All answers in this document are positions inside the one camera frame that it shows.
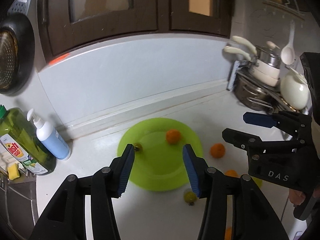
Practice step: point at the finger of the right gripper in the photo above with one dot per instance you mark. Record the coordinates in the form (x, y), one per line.
(244, 141)
(257, 119)

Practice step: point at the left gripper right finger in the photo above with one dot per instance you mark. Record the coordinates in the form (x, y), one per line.
(192, 167)

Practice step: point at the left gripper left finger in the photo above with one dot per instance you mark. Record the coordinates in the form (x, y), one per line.
(125, 167)

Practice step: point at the small green persimmon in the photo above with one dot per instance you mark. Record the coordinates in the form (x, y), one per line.
(138, 147)
(189, 197)

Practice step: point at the large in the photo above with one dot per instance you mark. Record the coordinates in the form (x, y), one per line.
(232, 173)

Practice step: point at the small orange tangerine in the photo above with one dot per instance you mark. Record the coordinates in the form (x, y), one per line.
(173, 136)

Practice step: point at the large yellow-green apple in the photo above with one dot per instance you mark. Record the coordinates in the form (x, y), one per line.
(258, 181)

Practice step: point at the person's right hand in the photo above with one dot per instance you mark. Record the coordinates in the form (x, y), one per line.
(296, 197)

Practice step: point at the white metal pot rack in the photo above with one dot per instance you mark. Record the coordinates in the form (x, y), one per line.
(279, 104)

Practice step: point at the steel pot lower left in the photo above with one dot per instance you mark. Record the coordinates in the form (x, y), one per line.
(252, 96)

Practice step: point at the green plate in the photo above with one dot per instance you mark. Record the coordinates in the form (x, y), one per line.
(160, 166)

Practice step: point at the white ceramic teapot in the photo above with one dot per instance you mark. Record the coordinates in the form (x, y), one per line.
(294, 89)

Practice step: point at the steel pot with lid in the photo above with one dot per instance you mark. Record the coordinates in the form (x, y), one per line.
(268, 55)

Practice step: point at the white hanging ladle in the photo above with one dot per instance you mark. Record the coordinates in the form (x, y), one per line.
(287, 53)

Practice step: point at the white blue pump bottle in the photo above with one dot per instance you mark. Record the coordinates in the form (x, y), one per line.
(49, 136)

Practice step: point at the green dish soap bottle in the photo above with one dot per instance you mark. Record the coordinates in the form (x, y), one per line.
(18, 137)

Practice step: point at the yellow sponge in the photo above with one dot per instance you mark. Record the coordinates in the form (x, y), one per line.
(13, 172)

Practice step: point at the steel sink basin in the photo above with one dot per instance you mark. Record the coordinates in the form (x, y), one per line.
(18, 205)

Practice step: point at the metal strainer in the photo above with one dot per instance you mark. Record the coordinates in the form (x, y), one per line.
(8, 59)

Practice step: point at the black frying pan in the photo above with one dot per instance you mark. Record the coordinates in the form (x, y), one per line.
(21, 28)

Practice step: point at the round steamer rack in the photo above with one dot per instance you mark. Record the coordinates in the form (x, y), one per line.
(19, 6)

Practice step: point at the white pan with handle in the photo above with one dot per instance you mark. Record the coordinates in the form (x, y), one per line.
(267, 80)

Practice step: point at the dark wooden window frame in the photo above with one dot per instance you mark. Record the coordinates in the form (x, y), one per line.
(66, 25)

